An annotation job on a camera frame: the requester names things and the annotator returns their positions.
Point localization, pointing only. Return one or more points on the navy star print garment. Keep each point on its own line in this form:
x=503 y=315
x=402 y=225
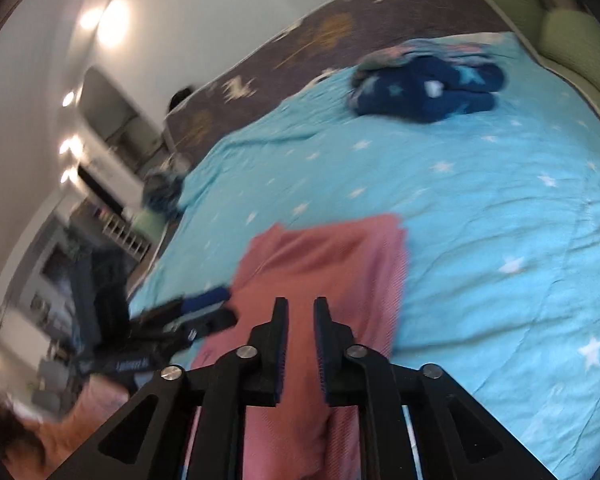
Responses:
x=430 y=95

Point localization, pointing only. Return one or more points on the pink knit garment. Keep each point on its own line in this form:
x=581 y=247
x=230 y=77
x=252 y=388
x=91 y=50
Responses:
x=320 y=265

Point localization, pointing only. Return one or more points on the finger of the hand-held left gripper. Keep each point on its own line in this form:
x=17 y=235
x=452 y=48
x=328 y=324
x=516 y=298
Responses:
x=205 y=299
x=212 y=321

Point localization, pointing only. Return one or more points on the white cabinet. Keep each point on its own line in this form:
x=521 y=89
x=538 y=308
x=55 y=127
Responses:
x=112 y=125

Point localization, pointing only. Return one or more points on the ceiling spotlight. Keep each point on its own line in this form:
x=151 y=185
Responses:
x=68 y=99
x=71 y=146
x=68 y=176

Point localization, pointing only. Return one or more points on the black object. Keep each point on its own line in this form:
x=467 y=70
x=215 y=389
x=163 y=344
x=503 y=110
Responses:
x=181 y=99

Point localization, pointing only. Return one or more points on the pile of clothes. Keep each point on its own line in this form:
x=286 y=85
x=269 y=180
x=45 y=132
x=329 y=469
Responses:
x=162 y=190

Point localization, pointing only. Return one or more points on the white cubby shelf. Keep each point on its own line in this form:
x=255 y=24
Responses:
x=127 y=235

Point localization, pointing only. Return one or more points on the dark deer print bedsheet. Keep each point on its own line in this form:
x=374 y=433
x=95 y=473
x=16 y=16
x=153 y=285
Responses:
x=330 y=25

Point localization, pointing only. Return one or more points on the light blue star blanket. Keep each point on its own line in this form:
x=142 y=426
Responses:
x=480 y=210

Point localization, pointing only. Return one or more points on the person's dark clothing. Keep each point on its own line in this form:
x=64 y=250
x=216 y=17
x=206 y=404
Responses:
x=5 y=435

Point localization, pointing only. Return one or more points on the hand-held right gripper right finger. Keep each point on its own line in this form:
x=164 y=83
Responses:
x=319 y=355

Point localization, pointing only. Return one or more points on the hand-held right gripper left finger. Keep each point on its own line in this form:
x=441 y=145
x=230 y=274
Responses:
x=281 y=355

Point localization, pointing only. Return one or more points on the person's left forearm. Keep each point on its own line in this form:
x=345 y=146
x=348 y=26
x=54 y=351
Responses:
x=75 y=425

